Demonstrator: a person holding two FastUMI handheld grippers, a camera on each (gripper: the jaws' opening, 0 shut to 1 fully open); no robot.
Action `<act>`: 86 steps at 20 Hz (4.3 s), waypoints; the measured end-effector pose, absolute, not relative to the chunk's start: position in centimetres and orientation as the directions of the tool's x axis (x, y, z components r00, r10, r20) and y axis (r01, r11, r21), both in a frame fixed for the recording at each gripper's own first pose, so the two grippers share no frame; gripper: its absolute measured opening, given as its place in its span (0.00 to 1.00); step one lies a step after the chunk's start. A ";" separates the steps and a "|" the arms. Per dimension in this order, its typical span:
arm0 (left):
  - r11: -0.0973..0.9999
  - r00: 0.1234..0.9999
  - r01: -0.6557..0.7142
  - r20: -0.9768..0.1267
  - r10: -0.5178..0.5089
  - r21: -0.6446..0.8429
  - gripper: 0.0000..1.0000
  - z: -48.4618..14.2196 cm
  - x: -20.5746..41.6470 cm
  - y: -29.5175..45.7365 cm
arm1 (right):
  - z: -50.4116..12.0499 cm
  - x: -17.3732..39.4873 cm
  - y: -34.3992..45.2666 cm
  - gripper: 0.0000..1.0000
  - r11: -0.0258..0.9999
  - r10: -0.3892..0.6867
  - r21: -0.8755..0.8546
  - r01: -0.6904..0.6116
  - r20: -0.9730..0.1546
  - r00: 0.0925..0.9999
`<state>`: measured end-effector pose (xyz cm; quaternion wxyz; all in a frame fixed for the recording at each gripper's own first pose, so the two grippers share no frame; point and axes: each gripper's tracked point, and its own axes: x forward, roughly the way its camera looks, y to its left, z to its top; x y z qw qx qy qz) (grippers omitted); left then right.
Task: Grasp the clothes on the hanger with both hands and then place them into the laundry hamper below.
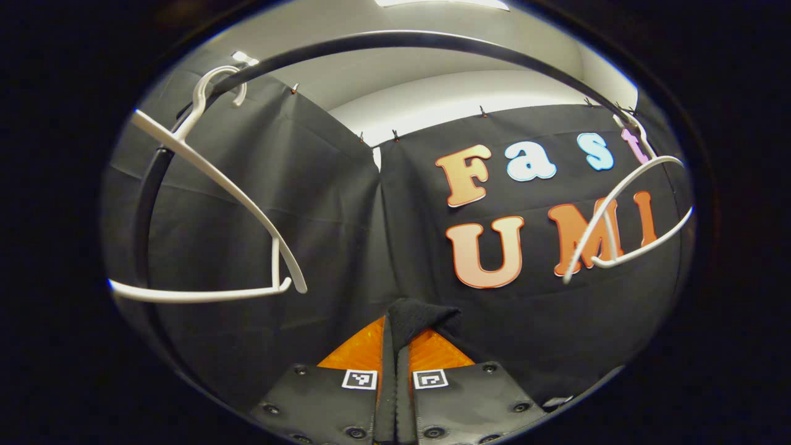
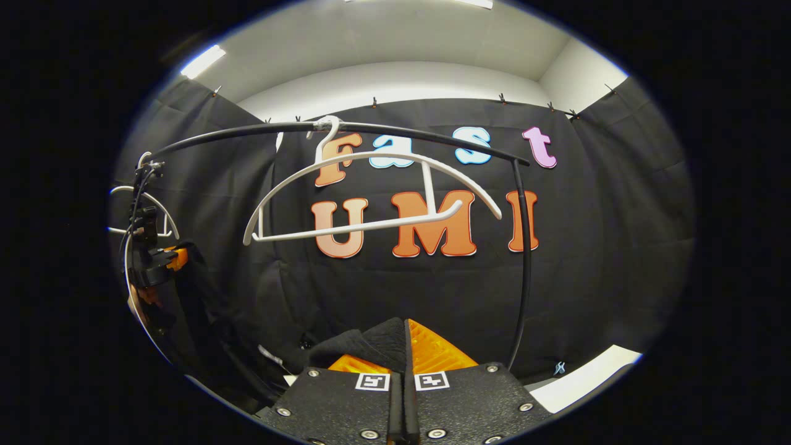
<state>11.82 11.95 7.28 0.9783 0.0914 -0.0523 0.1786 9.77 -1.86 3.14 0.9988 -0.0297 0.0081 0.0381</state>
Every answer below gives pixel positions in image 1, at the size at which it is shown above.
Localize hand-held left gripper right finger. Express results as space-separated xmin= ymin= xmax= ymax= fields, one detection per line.
xmin=395 ymin=328 xmax=549 ymax=444

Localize black backdrop cloth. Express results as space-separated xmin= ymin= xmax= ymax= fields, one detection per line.
xmin=102 ymin=62 xmax=696 ymax=412

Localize black clothes rack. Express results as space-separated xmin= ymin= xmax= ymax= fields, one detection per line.
xmin=133 ymin=30 xmax=637 ymax=371

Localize large ceiling light panel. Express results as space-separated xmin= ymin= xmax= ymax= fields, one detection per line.
xmin=374 ymin=0 xmax=510 ymax=11

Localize black knit jacket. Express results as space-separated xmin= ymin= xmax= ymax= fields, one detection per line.
xmin=386 ymin=298 xmax=463 ymax=353

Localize row of backdrop clips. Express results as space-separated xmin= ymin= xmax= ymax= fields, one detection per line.
xmin=290 ymin=82 xmax=637 ymax=143

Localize white clothes hanger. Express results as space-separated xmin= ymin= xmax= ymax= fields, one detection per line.
xmin=108 ymin=65 xmax=308 ymax=303
xmin=562 ymin=113 xmax=694 ymax=285

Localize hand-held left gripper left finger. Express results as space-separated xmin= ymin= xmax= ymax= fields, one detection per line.
xmin=250 ymin=316 xmax=396 ymax=444

